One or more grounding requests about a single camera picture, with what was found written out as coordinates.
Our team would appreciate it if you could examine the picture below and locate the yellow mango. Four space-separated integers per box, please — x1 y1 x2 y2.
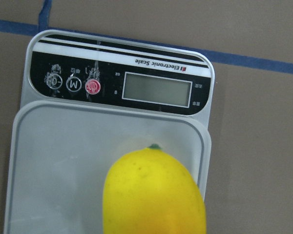
103 144 207 234

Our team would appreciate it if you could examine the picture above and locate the silver electronic kitchen scale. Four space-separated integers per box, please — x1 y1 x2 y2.
3 30 215 234

